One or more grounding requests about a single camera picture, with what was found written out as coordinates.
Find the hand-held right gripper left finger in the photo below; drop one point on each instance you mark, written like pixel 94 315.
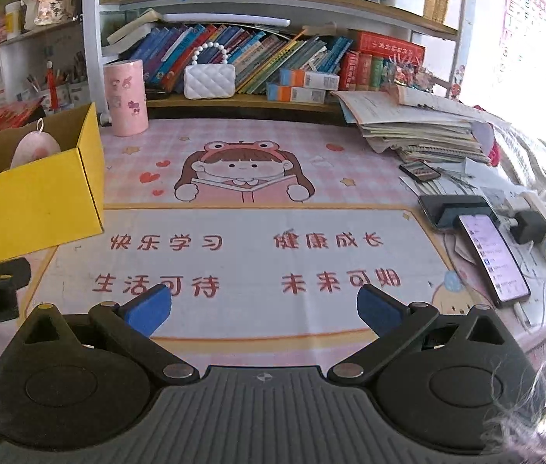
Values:
pixel 149 310

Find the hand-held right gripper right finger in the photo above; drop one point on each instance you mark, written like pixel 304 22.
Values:
pixel 379 312

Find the yellow cardboard box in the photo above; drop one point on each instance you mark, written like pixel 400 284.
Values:
pixel 26 208

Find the pink plush toy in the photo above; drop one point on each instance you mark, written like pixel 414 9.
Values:
pixel 36 147

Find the lit screen smartphone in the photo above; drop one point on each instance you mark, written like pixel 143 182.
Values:
pixel 493 258

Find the dark smartphone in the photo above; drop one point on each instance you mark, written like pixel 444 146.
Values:
pixel 456 205

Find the small black phone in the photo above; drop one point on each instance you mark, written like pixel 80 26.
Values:
pixel 419 171

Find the black charger adapter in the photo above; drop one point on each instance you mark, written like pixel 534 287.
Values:
pixel 531 227

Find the stack of papers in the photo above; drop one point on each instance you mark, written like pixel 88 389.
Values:
pixel 418 125

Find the red tassel ornament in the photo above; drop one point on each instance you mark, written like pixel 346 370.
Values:
pixel 51 87

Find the pen holder with pens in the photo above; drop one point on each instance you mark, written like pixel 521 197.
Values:
pixel 67 87

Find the pink cylinder container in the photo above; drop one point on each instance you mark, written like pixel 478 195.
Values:
pixel 125 101

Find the orange white carton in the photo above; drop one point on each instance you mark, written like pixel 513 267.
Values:
pixel 309 79
pixel 297 93

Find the white quilted handbag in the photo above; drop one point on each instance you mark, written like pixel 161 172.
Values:
pixel 210 82

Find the white yellow bottle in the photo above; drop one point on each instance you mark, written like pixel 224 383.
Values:
pixel 13 22

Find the white wooden bookshelf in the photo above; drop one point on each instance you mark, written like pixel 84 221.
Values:
pixel 91 34

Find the red thick book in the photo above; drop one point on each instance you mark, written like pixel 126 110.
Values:
pixel 389 46

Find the row of colourful books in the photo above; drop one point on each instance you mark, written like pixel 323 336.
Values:
pixel 263 53

